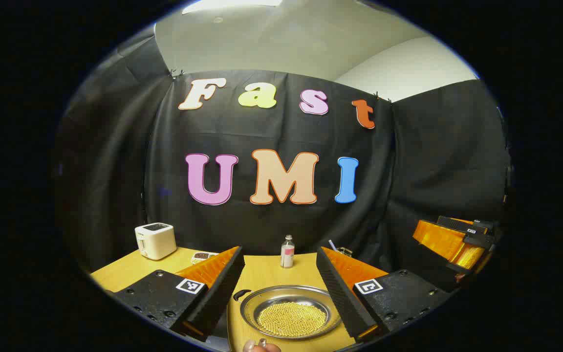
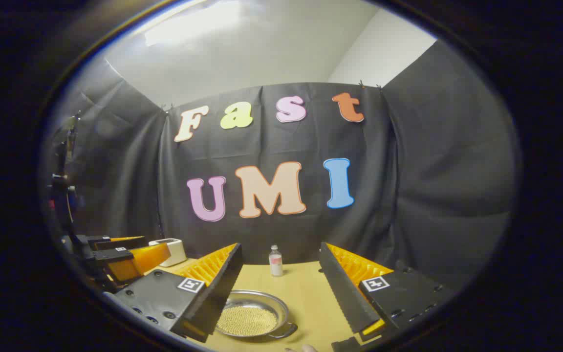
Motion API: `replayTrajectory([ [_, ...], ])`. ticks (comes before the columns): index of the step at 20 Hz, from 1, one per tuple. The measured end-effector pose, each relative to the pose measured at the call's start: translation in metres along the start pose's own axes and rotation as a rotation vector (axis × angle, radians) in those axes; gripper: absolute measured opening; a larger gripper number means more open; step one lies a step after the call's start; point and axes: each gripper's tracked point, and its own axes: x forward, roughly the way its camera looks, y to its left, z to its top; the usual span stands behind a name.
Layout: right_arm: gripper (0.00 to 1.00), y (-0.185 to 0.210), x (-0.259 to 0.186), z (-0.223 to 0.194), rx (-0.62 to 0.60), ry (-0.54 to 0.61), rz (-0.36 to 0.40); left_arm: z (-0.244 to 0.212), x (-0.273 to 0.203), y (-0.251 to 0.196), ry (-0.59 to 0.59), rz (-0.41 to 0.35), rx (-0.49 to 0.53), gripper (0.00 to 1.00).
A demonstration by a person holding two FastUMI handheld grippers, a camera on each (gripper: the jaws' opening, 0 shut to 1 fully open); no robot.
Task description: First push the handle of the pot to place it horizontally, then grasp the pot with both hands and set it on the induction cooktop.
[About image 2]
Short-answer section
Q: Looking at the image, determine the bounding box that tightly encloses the pile of soybeans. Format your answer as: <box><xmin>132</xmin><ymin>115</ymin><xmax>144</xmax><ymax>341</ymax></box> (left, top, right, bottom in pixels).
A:
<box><xmin>217</xmin><ymin>306</ymin><xmax>278</xmax><ymax>337</ymax></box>

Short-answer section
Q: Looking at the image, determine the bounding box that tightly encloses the black backdrop cloth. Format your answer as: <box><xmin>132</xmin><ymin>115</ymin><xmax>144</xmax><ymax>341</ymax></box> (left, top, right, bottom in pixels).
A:
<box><xmin>42</xmin><ymin>39</ymin><xmax>519</xmax><ymax>294</ymax></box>

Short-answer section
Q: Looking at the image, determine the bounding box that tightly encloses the white toaster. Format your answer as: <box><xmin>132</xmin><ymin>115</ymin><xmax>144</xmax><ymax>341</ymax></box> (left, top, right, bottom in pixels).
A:
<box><xmin>149</xmin><ymin>238</ymin><xmax>187</xmax><ymax>267</ymax></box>

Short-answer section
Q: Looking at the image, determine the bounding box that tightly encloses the stainless steel pot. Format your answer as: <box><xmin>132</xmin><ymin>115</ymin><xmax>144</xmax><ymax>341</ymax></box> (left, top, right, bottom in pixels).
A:
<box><xmin>216</xmin><ymin>289</ymin><xmax>298</xmax><ymax>339</ymax></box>

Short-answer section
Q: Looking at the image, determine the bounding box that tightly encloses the clear bottle with pink label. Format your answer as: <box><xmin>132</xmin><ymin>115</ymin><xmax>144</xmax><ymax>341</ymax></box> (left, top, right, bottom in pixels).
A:
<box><xmin>269</xmin><ymin>245</ymin><xmax>284</xmax><ymax>277</ymax></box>

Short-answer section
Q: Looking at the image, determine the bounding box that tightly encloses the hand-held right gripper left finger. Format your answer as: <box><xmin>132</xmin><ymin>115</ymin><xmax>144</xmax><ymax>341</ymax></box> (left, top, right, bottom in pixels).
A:
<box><xmin>114</xmin><ymin>243</ymin><xmax>243</xmax><ymax>343</ymax></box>

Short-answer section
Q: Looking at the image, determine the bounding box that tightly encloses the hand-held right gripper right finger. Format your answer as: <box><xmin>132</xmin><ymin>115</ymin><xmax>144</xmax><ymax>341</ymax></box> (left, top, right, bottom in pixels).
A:
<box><xmin>319</xmin><ymin>242</ymin><xmax>458</xmax><ymax>349</ymax></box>

